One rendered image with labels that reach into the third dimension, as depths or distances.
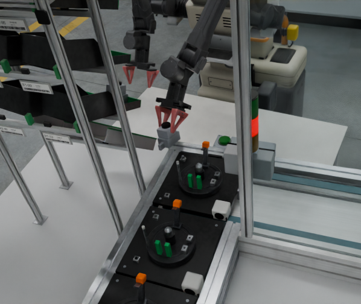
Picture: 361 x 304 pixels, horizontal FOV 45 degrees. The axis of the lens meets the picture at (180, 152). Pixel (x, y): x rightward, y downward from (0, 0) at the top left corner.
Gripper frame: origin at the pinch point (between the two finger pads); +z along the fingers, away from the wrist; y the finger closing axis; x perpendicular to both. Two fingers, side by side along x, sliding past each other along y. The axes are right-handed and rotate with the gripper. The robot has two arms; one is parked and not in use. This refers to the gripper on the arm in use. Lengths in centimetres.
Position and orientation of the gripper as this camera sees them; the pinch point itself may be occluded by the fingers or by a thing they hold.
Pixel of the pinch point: (166, 129)
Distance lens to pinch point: 139.4
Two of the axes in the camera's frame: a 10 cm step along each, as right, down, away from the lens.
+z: -2.5, 9.7, -0.1
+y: 7.9, 1.9, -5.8
